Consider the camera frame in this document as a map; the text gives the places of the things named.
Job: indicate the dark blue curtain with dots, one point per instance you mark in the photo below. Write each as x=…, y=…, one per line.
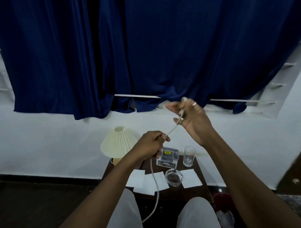
x=192, y=47
x=47, y=56

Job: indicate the dark wooden side table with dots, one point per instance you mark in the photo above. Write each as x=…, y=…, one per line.
x=174, y=193

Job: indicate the person's left forearm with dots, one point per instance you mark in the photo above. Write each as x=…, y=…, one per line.
x=105, y=190

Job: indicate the person's right thumb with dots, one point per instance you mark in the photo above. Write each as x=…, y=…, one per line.
x=178, y=120

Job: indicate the person's left thumb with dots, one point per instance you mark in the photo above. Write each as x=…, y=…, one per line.
x=162, y=137

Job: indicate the person's right forearm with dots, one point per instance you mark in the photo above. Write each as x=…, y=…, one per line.
x=244, y=185

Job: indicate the red bin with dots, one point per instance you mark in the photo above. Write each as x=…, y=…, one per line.
x=221, y=200

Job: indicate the clear drinking glass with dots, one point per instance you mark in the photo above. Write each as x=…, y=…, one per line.
x=189, y=157

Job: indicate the person's left leg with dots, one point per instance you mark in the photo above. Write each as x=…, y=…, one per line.
x=127, y=211

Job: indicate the clear glass ashtray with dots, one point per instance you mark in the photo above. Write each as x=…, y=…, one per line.
x=174, y=177

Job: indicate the person's left hand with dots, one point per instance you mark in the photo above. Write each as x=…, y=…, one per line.
x=147, y=146

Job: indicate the person's right leg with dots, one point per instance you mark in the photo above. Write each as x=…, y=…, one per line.
x=197, y=213

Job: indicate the white plastic bag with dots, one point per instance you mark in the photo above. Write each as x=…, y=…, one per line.
x=225, y=218

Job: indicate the person's right hand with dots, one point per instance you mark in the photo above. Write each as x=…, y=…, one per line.
x=197, y=122

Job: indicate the person's leg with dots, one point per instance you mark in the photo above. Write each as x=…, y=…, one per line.
x=197, y=213
x=127, y=211

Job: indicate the cream pleated shade table lamp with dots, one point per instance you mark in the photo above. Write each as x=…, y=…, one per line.
x=118, y=142

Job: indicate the white window sill bar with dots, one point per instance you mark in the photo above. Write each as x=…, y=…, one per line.
x=136, y=96

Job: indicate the white paper sheet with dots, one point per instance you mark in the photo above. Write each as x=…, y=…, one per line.
x=150, y=184
x=191, y=179
x=136, y=178

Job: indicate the small white floor object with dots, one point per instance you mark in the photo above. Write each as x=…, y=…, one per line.
x=295, y=181

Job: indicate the small white packaged box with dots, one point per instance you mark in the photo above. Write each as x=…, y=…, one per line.
x=168, y=157

